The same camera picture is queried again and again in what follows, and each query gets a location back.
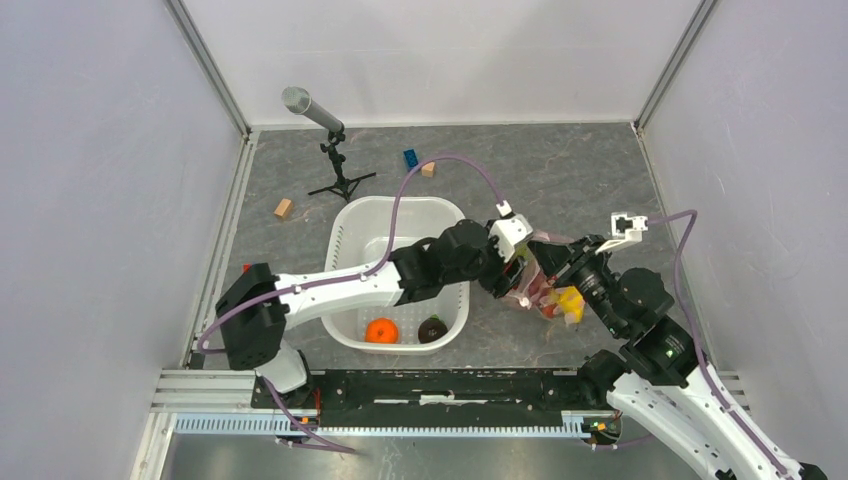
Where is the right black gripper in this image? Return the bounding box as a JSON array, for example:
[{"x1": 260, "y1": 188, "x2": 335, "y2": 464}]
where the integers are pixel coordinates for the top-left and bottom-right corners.
[{"x1": 526, "y1": 232, "x2": 625, "y2": 335}]

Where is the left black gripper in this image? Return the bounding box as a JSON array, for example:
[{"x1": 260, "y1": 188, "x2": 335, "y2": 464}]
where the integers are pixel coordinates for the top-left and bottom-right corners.
[{"x1": 443, "y1": 220, "x2": 527, "y2": 300}]

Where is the strawberry bunch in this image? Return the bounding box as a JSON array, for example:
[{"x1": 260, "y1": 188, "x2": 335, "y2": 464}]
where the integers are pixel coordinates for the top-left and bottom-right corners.
[{"x1": 529, "y1": 286, "x2": 561, "y2": 319}]

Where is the clear zip top bag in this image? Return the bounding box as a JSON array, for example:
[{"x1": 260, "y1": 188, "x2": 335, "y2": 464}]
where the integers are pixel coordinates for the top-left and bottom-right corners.
[{"x1": 501, "y1": 245, "x2": 569, "y2": 325}]

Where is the yellow pear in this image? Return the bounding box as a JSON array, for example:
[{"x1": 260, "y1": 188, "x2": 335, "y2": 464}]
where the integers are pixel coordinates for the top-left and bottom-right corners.
[{"x1": 555, "y1": 286, "x2": 585, "y2": 325}]

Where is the white plastic basket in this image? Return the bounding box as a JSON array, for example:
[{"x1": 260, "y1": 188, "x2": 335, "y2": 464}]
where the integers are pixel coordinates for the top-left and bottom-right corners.
[{"x1": 321, "y1": 196, "x2": 470, "y2": 355}]

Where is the orange tangerine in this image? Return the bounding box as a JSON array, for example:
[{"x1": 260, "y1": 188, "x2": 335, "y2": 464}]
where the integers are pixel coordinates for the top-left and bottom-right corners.
[{"x1": 364, "y1": 317, "x2": 400, "y2": 344}]

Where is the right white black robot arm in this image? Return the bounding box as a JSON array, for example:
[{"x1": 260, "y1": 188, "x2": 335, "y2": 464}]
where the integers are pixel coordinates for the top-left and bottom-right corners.
[{"x1": 528, "y1": 236, "x2": 826, "y2": 479}]

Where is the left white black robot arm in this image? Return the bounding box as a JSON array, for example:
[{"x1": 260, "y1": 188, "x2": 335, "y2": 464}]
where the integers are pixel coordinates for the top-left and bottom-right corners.
[{"x1": 210, "y1": 215, "x2": 533, "y2": 408}]

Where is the dark avocado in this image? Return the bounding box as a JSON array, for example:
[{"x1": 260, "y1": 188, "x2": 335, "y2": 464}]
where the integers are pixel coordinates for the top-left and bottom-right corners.
[{"x1": 417, "y1": 315, "x2": 449, "y2": 344}]

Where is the small wooden cube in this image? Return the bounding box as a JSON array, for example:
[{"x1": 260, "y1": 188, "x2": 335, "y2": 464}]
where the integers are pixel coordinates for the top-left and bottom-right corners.
[{"x1": 421, "y1": 162, "x2": 436, "y2": 178}]

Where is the wooden block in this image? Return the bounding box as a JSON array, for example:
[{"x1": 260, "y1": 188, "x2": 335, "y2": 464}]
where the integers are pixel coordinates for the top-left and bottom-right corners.
[{"x1": 274, "y1": 198, "x2": 293, "y2": 220}]

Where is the grey microphone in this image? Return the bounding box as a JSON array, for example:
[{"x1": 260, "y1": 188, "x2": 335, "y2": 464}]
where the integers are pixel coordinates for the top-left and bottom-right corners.
[{"x1": 281, "y1": 86, "x2": 344, "y2": 134}]

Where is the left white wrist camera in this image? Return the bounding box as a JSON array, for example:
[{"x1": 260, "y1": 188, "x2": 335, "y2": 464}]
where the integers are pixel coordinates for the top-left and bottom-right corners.
[{"x1": 488, "y1": 200, "x2": 534, "y2": 262}]

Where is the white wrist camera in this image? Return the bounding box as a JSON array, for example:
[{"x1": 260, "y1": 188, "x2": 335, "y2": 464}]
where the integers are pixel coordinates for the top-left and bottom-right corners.
[
  {"x1": 595, "y1": 212, "x2": 648, "y2": 255},
  {"x1": 488, "y1": 200, "x2": 534, "y2": 262}
]

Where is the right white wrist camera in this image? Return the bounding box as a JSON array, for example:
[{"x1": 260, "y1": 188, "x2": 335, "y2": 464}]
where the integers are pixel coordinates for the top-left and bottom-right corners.
[{"x1": 595, "y1": 212, "x2": 648, "y2": 255}]

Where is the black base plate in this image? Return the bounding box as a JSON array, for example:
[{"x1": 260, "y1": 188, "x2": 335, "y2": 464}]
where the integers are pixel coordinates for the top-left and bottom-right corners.
[{"x1": 280, "y1": 368, "x2": 622, "y2": 428}]

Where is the white cable duct rail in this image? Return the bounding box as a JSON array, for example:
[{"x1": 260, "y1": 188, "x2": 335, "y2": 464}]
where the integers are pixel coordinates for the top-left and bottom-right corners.
[{"x1": 173, "y1": 413, "x2": 591, "y2": 439}]

